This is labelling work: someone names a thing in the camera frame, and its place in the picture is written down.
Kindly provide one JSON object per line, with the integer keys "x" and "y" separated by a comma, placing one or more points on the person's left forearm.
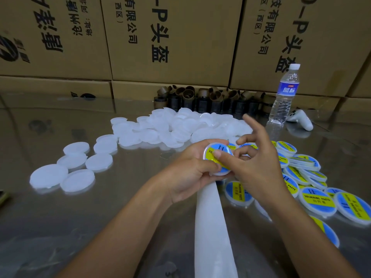
{"x": 110, "y": 246}

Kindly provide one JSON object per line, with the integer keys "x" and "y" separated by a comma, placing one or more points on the white handheld controller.
{"x": 300, "y": 119}

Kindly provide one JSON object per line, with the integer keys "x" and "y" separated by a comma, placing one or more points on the person's right forearm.
{"x": 319, "y": 246}

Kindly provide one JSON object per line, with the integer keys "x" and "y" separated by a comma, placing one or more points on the pile of white plastic lids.
{"x": 168, "y": 127}

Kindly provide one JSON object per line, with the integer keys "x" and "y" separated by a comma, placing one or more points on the clear plastic water bottle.
{"x": 284, "y": 92}

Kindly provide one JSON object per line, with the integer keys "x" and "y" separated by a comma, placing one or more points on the person's left hand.
{"x": 185, "y": 176}

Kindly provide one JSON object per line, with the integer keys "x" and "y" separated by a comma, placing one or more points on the person's right hand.
{"x": 255, "y": 170}

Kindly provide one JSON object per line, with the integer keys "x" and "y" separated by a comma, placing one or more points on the row of dark cardboard tubes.
{"x": 200, "y": 100}

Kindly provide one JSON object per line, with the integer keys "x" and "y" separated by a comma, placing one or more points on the sticker roll with backing strip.
{"x": 214, "y": 240}

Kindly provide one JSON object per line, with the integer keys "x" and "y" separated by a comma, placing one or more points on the stack of brown cardboard boxes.
{"x": 171, "y": 40}

